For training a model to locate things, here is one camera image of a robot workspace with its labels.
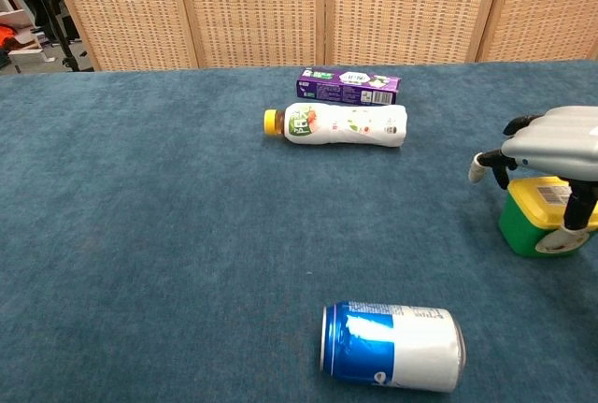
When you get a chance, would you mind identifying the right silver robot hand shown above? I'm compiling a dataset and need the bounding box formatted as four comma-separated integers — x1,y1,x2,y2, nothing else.
468,105,598,241

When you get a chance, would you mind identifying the green tub with yellow lid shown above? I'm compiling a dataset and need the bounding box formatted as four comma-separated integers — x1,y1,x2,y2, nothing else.
497,176,598,259

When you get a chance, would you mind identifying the white-labelled bottle with yellow cap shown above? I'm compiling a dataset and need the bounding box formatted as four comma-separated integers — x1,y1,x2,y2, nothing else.
263,102,408,150

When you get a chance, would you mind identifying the purple toothpaste box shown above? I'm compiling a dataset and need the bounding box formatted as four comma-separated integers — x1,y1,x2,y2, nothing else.
295,68,403,107

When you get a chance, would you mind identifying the blue and white drink can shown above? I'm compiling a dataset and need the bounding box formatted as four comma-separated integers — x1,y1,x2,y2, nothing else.
319,300,467,394

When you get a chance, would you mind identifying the wooden woven folding screen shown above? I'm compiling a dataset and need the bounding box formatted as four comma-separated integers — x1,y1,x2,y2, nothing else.
45,0,598,72

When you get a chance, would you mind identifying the blue table cloth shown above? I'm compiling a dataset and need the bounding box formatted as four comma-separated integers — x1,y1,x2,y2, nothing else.
0,61,598,403

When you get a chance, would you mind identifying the black tripod stand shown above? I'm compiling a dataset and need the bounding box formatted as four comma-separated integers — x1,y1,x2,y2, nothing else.
17,0,94,73

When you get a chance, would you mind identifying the white cardboard boxes pile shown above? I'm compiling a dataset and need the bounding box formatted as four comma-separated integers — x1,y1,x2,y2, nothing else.
0,0,53,74

